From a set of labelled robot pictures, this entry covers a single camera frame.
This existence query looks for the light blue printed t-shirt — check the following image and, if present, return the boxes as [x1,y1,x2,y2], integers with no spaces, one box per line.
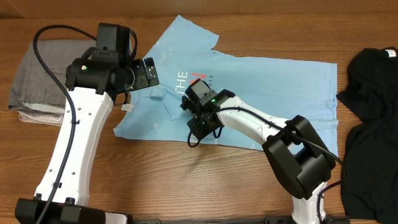
[114,16,338,153]

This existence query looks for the black garment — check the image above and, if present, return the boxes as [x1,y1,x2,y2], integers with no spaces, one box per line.
[336,47,397,223]

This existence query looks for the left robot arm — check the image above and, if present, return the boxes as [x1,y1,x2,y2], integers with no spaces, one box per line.
[15,23,159,223]

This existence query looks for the folded beige garment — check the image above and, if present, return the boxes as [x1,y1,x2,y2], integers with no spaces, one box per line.
[18,110,65,126]

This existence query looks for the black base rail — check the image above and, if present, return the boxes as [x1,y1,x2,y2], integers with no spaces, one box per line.
[130,215,351,224]

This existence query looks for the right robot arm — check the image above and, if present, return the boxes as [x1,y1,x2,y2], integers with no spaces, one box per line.
[180,79,350,223]

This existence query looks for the folded grey trousers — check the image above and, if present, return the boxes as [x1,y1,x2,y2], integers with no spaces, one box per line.
[9,40,95,113]

